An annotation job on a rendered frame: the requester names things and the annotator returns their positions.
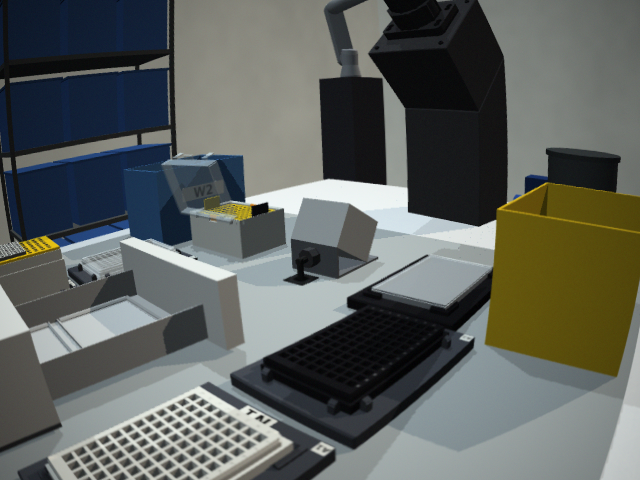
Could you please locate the yellow open-top box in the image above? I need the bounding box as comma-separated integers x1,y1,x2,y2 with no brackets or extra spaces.
485,183,640,377

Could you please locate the blue bin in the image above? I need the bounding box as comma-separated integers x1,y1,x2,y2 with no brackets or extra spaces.
123,155,246,246

